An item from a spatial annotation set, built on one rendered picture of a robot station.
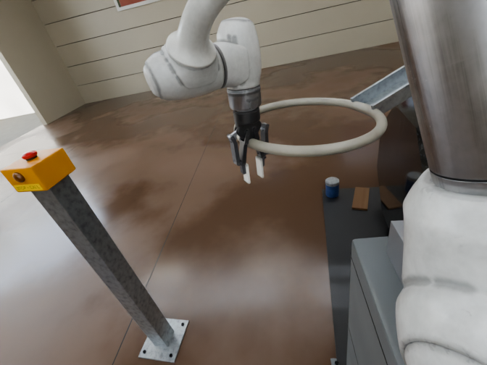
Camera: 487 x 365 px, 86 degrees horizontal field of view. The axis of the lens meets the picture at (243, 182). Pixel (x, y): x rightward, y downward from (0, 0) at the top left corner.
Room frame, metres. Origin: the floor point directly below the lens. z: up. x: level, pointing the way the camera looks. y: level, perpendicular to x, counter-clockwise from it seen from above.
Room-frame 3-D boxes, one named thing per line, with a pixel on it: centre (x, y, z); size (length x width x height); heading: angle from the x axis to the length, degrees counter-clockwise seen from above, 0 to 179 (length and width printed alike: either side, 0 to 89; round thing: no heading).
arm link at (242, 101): (0.71, -0.06, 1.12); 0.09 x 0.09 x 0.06
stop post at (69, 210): (0.75, 0.58, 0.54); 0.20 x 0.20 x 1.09; 71
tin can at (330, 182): (1.55, -0.65, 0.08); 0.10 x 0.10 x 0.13
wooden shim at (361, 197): (1.42, -0.81, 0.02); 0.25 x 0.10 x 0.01; 148
